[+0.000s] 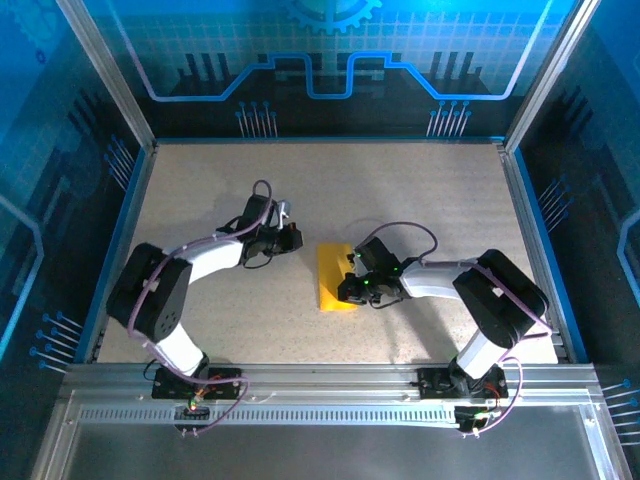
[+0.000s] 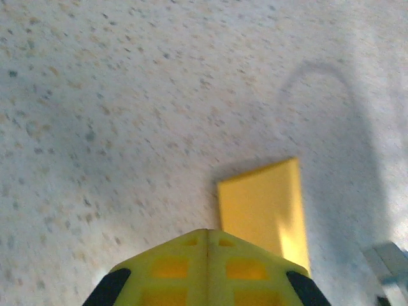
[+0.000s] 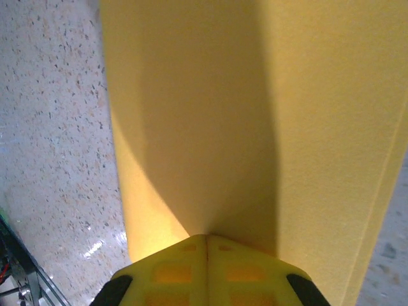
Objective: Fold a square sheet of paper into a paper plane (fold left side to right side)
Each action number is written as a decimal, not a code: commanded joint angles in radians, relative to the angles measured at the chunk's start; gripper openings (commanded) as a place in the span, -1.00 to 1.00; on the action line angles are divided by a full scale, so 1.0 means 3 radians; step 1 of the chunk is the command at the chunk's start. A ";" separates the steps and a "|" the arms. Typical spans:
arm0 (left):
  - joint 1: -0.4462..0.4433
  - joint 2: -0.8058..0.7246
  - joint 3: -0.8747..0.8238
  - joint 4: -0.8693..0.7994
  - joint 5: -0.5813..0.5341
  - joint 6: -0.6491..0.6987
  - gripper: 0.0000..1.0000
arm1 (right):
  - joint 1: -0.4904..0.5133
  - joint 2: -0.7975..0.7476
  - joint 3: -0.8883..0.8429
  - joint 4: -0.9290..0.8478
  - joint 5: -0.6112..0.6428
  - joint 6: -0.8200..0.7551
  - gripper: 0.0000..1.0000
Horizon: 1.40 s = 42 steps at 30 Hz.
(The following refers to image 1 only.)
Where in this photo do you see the yellow paper sheet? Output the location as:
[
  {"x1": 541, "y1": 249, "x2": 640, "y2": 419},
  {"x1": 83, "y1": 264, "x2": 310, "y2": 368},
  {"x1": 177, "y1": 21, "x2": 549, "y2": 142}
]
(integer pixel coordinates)
[{"x1": 315, "y1": 242, "x2": 362, "y2": 314}]

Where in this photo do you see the grey metal sheet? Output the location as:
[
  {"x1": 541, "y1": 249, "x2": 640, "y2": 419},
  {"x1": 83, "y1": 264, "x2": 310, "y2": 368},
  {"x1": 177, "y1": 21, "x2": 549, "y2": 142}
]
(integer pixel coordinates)
[{"x1": 64, "y1": 424, "x2": 601, "y2": 480}]

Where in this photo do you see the blue table edge strip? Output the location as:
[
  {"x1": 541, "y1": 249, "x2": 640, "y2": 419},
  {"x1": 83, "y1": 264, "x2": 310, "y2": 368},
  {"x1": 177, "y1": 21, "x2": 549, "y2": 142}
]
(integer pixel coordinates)
[
  {"x1": 513, "y1": 147, "x2": 591, "y2": 364},
  {"x1": 74, "y1": 144, "x2": 156, "y2": 364}
]

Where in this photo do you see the small electronics board with LEDs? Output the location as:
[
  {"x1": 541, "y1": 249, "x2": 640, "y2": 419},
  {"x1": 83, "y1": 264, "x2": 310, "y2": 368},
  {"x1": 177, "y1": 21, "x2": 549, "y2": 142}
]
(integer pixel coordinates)
[
  {"x1": 172, "y1": 387, "x2": 212, "y2": 436},
  {"x1": 453, "y1": 405, "x2": 504, "y2": 437}
]

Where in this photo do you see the blue gear print panel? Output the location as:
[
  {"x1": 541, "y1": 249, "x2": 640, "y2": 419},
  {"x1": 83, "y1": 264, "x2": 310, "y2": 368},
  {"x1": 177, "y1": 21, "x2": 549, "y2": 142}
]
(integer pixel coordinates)
[{"x1": 82, "y1": 0, "x2": 584, "y2": 140}]

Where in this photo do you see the blue circuit print side panel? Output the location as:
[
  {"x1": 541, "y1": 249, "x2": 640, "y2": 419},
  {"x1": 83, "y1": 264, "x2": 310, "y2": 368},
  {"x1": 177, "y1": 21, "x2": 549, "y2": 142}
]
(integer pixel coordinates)
[
  {"x1": 0, "y1": 0, "x2": 151, "y2": 480},
  {"x1": 514, "y1": 0, "x2": 640, "y2": 480}
]

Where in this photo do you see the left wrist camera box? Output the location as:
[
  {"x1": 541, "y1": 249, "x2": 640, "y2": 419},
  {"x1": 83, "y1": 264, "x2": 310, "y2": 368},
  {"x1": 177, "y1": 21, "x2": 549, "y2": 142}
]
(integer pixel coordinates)
[{"x1": 273, "y1": 198, "x2": 297, "y2": 224}]

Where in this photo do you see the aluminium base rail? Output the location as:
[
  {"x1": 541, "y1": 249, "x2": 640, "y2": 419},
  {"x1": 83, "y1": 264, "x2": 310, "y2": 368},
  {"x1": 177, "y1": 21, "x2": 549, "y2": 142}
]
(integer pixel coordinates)
[{"x1": 62, "y1": 362, "x2": 601, "y2": 401}]

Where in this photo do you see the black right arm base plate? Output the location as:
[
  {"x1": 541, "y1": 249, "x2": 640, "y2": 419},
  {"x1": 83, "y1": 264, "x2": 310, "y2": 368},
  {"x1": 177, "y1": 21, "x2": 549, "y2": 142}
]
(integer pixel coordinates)
[{"x1": 416, "y1": 367, "x2": 510, "y2": 401}]

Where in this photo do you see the slotted grey cable duct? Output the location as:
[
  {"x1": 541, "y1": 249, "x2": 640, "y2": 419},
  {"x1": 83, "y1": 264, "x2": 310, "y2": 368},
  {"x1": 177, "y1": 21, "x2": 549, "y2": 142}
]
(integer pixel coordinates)
[{"x1": 78, "y1": 405, "x2": 462, "y2": 427}]

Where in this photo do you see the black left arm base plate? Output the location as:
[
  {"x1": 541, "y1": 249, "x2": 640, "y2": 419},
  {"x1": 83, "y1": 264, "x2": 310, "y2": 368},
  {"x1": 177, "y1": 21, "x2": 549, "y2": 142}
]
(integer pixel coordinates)
[{"x1": 151, "y1": 367, "x2": 245, "y2": 401}]

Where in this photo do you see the aluminium table side rail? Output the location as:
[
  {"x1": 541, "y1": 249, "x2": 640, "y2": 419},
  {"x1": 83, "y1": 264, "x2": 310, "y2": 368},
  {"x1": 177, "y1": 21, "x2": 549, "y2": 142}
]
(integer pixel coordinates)
[{"x1": 499, "y1": 142, "x2": 574, "y2": 364}]

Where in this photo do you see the aluminium frame post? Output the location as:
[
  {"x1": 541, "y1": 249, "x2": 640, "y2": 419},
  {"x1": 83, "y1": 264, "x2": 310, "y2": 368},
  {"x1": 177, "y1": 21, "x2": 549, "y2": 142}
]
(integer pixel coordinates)
[
  {"x1": 502, "y1": 0, "x2": 604, "y2": 154},
  {"x1": 53, "y1": 0, "x2": 160, "y2": 154}
]

